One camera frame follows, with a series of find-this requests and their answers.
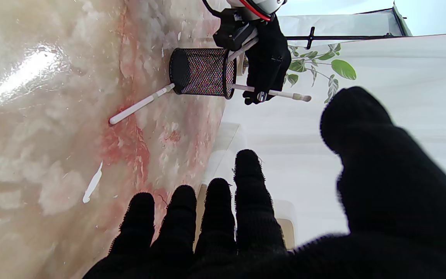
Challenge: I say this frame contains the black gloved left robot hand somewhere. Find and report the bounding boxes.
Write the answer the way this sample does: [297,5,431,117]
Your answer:
[242,17,292,106]

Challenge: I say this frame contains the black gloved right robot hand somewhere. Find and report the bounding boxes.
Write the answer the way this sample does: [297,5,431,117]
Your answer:
[84,86,446,279]

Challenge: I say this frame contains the white slim makeup brush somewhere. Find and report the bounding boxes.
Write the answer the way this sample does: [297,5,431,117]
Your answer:
[227,83,312,103]
[109,83,176,125]
[227,37,259,62]
[242,29,258,45]

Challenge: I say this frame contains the black mesh brush holder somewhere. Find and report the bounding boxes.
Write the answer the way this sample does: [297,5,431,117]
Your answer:
[169,47,237,100]

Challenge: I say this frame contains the large-leaf green houseplant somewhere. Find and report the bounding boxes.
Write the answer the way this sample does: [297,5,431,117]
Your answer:
[285,43,357,103]

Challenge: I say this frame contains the black framed diffuser panel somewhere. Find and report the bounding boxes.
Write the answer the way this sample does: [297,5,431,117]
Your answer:
[285,2,413,51]

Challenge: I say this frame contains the sheer white curtain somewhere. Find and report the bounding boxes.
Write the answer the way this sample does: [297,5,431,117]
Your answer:
[223,33,446,248]

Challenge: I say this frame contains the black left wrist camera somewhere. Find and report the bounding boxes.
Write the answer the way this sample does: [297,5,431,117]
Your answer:
[213,9,256,52]

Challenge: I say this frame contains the red and black left arm cables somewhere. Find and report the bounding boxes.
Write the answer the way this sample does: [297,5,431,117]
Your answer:
[203,0,277,22]

